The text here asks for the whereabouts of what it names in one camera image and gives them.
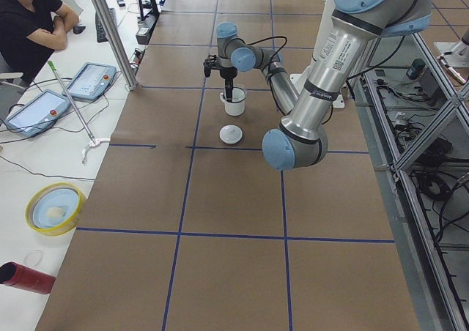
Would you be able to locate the white enamel mug blue rim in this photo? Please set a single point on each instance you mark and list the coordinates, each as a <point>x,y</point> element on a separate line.
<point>234,109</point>

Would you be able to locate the aluminium frame rail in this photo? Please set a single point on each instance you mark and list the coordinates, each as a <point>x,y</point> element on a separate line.
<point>418,131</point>

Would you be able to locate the black keyboard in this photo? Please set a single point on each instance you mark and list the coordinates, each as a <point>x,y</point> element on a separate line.
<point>100,31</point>

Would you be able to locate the reacher grabber stick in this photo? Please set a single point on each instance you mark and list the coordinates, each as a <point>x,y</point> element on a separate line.
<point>94,142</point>

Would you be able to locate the black computer mouse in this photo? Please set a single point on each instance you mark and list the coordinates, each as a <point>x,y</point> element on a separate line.
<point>78,29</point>

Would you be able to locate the far teach pendant tablet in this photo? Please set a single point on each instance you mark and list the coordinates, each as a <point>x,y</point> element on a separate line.
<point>91,81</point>

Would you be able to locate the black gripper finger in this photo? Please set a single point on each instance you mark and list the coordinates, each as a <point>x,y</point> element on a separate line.
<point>229,86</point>

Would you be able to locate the white round lid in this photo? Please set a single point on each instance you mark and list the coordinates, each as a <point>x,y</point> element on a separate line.
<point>230,134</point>

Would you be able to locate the red cylinder tube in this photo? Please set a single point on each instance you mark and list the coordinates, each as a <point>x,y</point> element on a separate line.
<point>18,276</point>

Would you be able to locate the black power adapter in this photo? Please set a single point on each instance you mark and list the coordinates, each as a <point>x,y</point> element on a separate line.
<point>415,69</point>

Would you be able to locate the yellow rimmed bowl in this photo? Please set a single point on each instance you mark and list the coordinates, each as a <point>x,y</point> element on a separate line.
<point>55,209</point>

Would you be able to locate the aluminium frame post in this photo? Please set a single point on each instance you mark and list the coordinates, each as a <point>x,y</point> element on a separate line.
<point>117,47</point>

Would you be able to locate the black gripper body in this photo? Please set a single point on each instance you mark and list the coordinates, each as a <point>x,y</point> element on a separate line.
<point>229,75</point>

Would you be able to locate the teach pendant tablet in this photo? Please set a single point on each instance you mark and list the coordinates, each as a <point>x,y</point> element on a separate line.
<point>91,81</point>
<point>39,114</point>

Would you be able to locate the person in black shirt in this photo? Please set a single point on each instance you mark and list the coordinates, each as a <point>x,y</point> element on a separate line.
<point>31,30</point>

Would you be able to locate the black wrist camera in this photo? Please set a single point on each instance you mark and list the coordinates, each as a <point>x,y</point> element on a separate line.
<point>211,63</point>

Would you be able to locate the clear plastic funnel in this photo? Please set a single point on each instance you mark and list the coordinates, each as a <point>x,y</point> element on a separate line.
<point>237,96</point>

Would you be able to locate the near teach pendant tablet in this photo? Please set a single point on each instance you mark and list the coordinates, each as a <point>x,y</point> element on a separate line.
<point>39,114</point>

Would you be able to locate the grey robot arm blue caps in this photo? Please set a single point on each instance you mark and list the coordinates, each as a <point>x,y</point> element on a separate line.
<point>300,139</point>

